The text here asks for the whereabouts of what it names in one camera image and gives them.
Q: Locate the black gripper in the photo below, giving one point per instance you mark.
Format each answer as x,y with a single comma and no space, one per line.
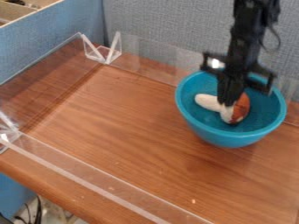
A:
238,70

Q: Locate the brown and white toy mushroom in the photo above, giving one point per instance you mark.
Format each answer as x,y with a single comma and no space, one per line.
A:
232,114

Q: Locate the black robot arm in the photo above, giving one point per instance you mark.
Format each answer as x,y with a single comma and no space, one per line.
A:
256,17

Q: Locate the blue plastic bowl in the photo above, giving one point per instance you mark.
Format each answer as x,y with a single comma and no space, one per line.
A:
266,115

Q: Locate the clear acrylic back barrier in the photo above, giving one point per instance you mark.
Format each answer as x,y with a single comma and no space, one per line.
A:
145,54

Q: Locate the clear acrylic barrier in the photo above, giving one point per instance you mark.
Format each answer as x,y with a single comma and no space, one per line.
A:
145,54
154,208

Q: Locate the clear acrylic front barrier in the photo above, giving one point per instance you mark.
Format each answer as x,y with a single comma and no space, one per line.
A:
154,208

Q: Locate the wooden shelf box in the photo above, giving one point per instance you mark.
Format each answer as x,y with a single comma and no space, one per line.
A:
18,9

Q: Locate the clear acrylic corner bracket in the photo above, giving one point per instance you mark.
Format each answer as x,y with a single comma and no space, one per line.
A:
101,53

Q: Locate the clear acrylic left bracket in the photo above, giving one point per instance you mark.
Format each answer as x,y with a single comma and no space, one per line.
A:
9,132

